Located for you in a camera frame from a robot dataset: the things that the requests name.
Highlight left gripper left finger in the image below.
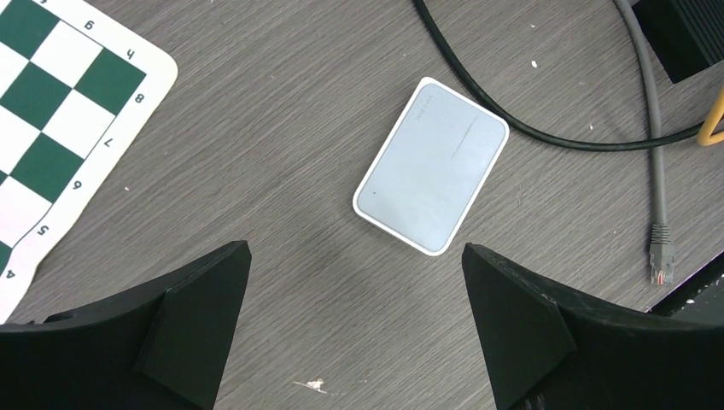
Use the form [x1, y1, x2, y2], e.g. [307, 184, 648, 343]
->
[1, 240, 252, 409]

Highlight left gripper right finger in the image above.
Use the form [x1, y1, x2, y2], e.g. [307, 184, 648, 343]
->
[461, 243, 723, 409]

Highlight grey thin cable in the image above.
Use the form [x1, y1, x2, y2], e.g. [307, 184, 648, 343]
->
[613, 0, 677, 286]

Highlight white router box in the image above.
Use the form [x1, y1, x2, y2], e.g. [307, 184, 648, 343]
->
[352, 77, 510, 256]

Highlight black cable to router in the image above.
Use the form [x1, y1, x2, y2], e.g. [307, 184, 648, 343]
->
[412, 0, 708, 153]

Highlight yellow cable to router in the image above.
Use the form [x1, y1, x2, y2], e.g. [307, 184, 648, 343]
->
[697, 85, 724, 148]

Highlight green white chessboard mat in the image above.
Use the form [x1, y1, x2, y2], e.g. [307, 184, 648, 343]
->
[1, 0, 178, 320]

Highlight black network switch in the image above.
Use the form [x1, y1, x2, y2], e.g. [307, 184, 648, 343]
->
[633, 0, 723, 84]

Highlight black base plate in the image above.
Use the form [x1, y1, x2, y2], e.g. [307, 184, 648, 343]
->
[649, 261, 723, 325]

